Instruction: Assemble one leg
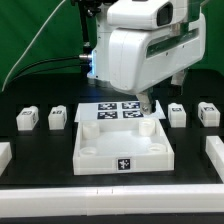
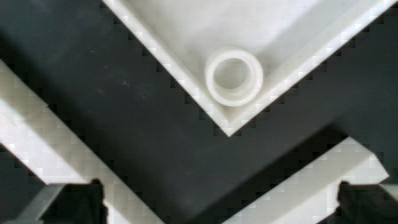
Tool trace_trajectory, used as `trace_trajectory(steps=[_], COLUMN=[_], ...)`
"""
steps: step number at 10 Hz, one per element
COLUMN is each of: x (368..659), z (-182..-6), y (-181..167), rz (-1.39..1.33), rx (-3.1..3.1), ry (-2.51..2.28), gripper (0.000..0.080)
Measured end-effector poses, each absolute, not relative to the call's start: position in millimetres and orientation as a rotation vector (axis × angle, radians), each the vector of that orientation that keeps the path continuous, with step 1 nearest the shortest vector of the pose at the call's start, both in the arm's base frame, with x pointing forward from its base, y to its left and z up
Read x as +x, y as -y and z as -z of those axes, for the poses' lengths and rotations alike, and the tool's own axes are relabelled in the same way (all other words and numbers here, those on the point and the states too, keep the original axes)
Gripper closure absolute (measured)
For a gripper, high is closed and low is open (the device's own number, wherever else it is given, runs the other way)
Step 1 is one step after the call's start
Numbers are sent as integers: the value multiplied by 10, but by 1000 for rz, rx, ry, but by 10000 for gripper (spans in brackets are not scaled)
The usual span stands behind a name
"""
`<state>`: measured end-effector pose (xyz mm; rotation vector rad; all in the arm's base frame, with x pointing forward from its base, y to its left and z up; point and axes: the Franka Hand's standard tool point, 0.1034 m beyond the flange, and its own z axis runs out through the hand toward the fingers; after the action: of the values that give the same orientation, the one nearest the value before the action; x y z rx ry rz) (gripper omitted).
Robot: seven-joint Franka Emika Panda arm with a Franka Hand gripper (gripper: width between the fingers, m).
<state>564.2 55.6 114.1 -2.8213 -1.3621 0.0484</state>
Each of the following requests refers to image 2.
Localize white front fence wall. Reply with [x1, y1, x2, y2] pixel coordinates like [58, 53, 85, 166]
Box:
[0, 60, 163, 224]

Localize white right fence wall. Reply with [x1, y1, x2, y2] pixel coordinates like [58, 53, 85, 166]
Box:
[222, 137, 389, 224]

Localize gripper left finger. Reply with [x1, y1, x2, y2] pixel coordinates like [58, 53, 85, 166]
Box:
[8, 179, 111, 224]

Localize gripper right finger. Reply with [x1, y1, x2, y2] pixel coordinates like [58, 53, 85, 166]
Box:
[335, 182, 398, 224]

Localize white fence wall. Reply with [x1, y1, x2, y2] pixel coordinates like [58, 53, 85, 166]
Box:
[0, 60, 163, 224]
[222, 137, 389, 224]

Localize white square tabletop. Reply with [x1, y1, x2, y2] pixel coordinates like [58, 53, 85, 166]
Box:
[101, 0, 398, 134]

